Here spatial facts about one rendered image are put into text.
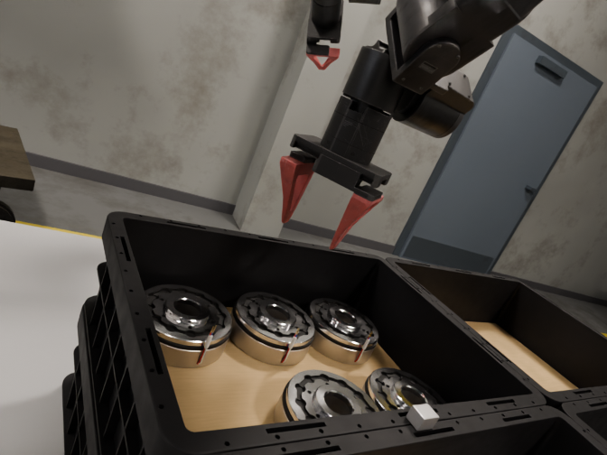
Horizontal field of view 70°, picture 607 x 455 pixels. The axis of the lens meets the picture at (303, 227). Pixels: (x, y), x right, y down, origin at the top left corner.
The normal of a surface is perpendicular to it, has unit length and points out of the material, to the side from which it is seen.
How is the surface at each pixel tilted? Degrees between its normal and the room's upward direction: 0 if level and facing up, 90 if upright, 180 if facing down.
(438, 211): 90
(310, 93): 90
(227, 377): 0
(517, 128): 90
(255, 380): 0
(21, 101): 90
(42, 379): 0
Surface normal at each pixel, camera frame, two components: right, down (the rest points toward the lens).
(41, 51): 0.34, 0.43
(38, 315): 0.38, -0.88
